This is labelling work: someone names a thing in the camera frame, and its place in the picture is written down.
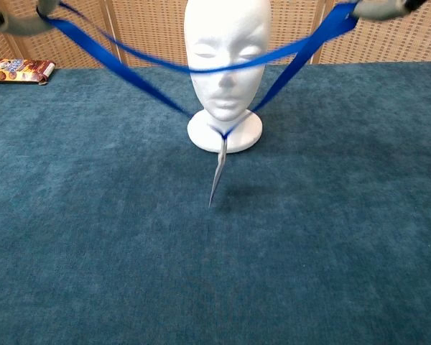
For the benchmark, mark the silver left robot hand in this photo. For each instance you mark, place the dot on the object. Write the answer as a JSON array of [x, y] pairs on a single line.
[[25, 25]]

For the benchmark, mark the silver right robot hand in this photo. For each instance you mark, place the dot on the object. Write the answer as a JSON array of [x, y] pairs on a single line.
[[380, 9]]

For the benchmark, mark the white foam mannequin head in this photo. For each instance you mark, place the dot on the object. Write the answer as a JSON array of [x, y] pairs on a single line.
[[224, 36]]

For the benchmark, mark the brown cookie box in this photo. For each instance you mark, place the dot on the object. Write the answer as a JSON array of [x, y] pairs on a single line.
[[18, 71]]

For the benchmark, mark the bamboo folding screen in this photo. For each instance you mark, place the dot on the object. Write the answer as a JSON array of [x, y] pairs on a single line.
[[147, 28]]

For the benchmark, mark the blue carpet table cover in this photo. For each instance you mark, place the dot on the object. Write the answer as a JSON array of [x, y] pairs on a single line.
[[129, 233]]

